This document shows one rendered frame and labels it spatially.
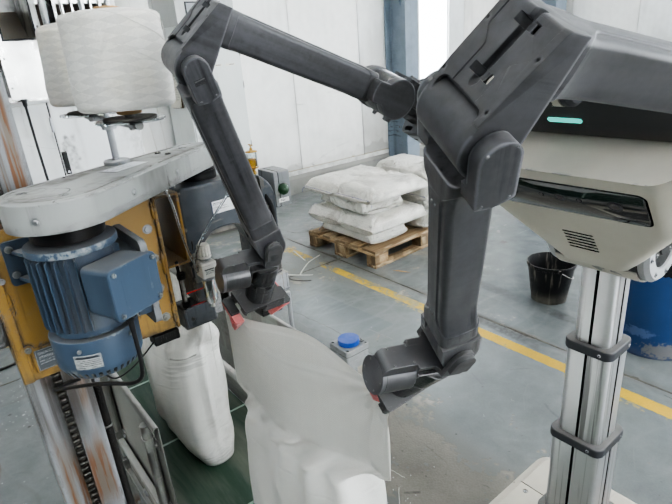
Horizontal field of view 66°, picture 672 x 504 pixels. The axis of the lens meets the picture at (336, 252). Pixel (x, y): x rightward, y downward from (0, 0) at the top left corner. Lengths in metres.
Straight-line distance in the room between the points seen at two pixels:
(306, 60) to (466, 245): 0.49
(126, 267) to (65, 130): 3.04
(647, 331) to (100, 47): 2.75
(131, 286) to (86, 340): 0.14
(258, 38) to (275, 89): 5.18
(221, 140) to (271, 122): 5.13
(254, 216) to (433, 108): 0.60
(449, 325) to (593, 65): 0.35
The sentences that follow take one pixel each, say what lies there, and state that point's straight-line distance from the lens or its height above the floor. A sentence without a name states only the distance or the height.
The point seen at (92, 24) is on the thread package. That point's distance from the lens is 0.94.
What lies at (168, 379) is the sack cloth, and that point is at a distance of 1.70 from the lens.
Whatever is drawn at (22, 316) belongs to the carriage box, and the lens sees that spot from 1.17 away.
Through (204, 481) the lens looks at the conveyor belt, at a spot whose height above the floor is 0.38.
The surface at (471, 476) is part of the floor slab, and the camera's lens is 2.29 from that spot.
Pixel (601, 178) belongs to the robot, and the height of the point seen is 1.38.
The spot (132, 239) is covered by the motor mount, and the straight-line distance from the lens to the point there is 0.99.
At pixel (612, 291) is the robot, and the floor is 1.09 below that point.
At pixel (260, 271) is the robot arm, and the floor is 1.19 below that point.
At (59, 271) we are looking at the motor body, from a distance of 0.96.
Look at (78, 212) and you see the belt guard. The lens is 0.91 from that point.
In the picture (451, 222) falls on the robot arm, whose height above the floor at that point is 1.44.
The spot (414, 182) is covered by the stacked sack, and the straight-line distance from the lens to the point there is 4.12.
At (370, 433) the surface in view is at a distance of 1.03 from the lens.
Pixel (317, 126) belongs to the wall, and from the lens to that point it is 6.40.
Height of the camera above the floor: 1.60
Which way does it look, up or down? 21 degrees down
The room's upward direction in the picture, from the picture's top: 4 degrees counter-clockwise
